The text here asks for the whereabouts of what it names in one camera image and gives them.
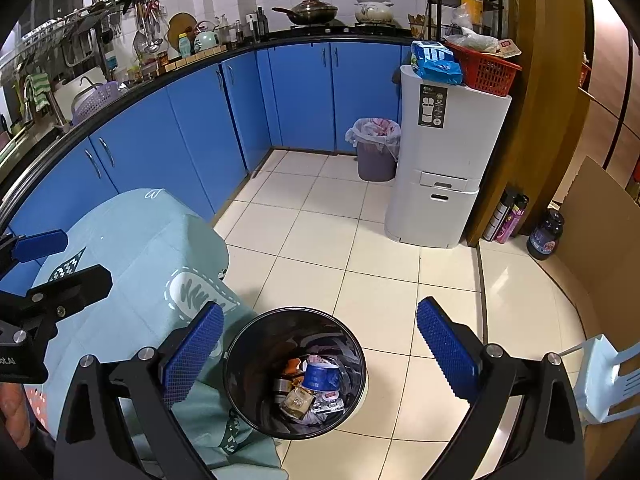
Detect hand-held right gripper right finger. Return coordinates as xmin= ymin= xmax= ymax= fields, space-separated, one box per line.
xmin=416 ymin=296 xmax=586 ymax=480

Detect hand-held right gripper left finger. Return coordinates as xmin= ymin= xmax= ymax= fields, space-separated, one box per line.
xmin=54 ymin=301 xmax=224 ymax=480

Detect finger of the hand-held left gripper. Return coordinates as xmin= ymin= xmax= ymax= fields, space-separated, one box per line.
xmin=0 ymin=229 xmax=69 ymax=281
xmin=0 ymin=266 xmax=113 ymax=341

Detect black round waste bin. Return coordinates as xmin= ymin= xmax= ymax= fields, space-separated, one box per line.
xmin=223 ymin=307 xmax=368 ymax=441

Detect beige snack packet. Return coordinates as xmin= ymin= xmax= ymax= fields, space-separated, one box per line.
xmin=280 ymin=387 xmax=316 ymax=418

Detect blue round tub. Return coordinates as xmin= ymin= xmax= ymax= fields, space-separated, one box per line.
xmin=302 ymin=362 xmax=342 ymax=392

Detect person's left hand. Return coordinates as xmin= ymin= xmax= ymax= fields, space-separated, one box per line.
xmin=0 ymin=384 xmax=28 ymax=443

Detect red dotted cloth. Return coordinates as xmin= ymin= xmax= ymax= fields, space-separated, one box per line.
xmin=25 ymin=385 xmax=51 ymax=431

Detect round table light-blue cloth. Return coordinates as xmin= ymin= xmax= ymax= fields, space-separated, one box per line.
xmin=30 ymin=188 xmax=283 ymax=471

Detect steel kitchen faucet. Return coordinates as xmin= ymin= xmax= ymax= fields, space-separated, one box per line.
xmin=19 ymin=82 xmax=40 ymax=127

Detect black spray can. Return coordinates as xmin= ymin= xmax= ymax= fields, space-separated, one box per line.
xmin=482 ymin=189 xmax=518 ymax=243

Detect purple spray can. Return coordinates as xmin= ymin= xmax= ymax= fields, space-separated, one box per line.
xmin=495 ymin=194 xmax=530 ymax=245

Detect dark bottle blue label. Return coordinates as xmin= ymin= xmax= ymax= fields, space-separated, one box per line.
xmin=526 ymin=208 xmax=565 ymax=261

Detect green striped towel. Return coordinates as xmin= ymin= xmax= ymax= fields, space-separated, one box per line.
xmin=25 ymin=74 xmax=51 ymax=113

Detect purple plastic basket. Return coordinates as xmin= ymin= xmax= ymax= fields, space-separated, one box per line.
xmin=71 ymin=81 xmax=128 ymax=126

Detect white cutting board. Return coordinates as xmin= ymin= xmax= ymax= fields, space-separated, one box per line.
xmin=52 ymin=76 xmax=108 ymax=111

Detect light blue plastic chair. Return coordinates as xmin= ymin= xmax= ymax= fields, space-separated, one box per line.
xmin=557 ymin=335 xmax=640 ymax=426

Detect brown cardboard sheet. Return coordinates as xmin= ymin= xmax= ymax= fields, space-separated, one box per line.
xmin=547 ymin=156 xmax=640 ymax=361

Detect white tall storage bin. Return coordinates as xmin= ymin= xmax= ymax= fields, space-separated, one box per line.
xmin=384 ymin=65 xmax=513 ymax=250

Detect grey waste bin white liner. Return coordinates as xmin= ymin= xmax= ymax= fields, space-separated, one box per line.
xmin=346 ymin=117 xmax=402 ymax=182

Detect steel dish rack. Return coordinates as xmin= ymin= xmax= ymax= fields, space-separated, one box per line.
xmin=20 ymin=0 xmax=156 ymax=61

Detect hanging kitchen utensils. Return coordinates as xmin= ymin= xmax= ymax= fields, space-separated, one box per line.
xmin=132 ymin=0 xmax=166 ymax=56

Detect wooden butcher board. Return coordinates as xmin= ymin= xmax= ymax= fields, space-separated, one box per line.
xmin=165 ymin=45 xmax=228 ymax=72

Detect round wooden board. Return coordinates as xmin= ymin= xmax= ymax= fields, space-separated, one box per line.
xmin=167 ymin=12 xmax=197 ymax=48

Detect mint green kettle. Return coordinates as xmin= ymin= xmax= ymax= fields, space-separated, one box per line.
xmin=192 ymin=30 xmax=221 ymax=53

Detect black kitchen countertop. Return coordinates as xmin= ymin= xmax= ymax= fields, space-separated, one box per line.
xmin=0 ymin=27 xmax=426 ymax=211

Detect red plastic basket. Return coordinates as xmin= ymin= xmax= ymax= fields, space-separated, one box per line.
xmin=445 ymin=40 xmax=522 ymax=97

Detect blue lower kitchen cabinets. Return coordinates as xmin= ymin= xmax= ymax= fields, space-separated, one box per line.
xmin=0 ymin=42 xmax=413 ymax=301

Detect blue snack bag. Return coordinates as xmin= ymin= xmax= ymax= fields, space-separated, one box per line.
xmin=411 ymin=40 xmax=463 ymax=86

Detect clear plastic bag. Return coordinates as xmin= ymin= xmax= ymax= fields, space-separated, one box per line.
xmin=445 ymin=27 xmax=501 ymax=53

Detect wooden utensils in holder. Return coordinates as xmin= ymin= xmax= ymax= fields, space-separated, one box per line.
xmin=407 ymin=12 xmax=431 ymax=38

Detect black gas stove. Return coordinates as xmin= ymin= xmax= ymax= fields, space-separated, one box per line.
xmin=287 ymin=20 xmax=401 ymax=37

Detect black metal shelf rack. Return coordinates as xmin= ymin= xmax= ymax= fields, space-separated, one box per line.
xmin=426 ymin=0 xmax=503 ymax=43

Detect white ceramic pot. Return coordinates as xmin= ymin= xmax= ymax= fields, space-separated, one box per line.
xmin=355 ymin=0 xmax=396 ymax=25

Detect wooden door frame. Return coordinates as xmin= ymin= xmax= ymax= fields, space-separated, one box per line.
xmin=467 ymin=0 xmax=596 ymax=248

